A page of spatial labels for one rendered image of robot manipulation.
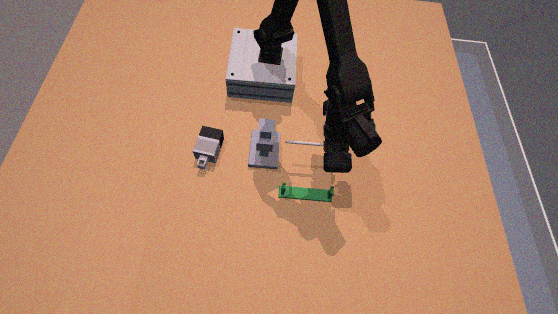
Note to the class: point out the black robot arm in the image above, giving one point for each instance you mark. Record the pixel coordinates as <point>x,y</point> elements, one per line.
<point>347,76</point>

